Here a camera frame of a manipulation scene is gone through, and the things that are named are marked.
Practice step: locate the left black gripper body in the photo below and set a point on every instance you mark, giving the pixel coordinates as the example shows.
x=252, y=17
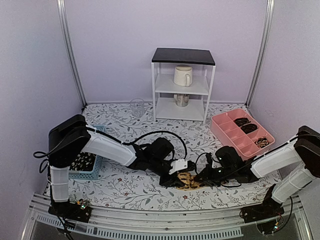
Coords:
x=157, y=165

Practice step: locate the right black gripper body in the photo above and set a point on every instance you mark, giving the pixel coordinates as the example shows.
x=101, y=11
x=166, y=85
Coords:
x=225, y=174

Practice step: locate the yellow beetle-print tie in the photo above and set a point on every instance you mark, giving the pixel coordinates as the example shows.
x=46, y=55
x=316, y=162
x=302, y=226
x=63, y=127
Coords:
x=189, y=182

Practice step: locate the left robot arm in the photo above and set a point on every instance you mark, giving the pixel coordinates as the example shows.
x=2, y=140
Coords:
x=75, y=136

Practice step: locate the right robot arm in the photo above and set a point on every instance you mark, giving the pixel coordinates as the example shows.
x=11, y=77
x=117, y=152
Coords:
x=302, y=150

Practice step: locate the pink divided organizer tray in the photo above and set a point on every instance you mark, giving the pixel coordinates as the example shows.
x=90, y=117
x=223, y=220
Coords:
x=229, y=134

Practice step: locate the floral table mat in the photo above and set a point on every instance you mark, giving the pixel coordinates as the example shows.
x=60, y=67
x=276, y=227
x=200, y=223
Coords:
x=122, y=188

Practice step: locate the rolled yellow-black tie in tray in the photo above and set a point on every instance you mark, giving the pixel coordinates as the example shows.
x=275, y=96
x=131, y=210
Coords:
x=262, y=142

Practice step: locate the rolled black tie in tray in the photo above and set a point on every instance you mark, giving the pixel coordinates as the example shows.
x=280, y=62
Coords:
x=248, y=128

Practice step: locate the clear glass cup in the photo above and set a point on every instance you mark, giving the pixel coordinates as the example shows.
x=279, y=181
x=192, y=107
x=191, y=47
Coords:
x=138, y=107

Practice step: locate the blue plastic basket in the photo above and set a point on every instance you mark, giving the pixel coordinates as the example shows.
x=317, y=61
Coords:
x=88, y=175

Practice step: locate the black white-patterned tie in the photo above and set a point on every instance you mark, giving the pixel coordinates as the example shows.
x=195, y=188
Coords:
x=84, y=162

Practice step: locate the white shelf with black top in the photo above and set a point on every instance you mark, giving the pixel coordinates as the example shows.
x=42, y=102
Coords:
x=163, y=64

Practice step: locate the cream ceramic mug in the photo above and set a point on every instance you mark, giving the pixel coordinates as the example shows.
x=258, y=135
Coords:
x=183, y=75

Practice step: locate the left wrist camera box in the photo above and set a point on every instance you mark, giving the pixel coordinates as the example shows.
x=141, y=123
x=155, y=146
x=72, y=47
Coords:
x=178, y=165

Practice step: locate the front aluminium rail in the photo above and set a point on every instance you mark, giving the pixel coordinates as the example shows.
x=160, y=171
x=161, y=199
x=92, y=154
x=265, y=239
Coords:
x=127, y=224

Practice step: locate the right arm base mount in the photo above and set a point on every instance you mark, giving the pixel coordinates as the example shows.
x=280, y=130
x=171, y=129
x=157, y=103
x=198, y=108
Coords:
x=267, y=209

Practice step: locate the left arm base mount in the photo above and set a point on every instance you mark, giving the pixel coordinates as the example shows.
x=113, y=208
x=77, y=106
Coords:
x=78, y=211

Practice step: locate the right aluminium frame post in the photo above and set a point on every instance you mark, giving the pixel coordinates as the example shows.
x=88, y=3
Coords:
x=261, y=53

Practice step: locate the aluminium frame post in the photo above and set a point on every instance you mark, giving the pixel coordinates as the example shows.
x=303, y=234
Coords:
x=62, y=13
x=261, y=53

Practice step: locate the left aluminium frame post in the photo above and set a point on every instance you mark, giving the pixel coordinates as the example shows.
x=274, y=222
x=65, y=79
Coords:
x=62, y=13

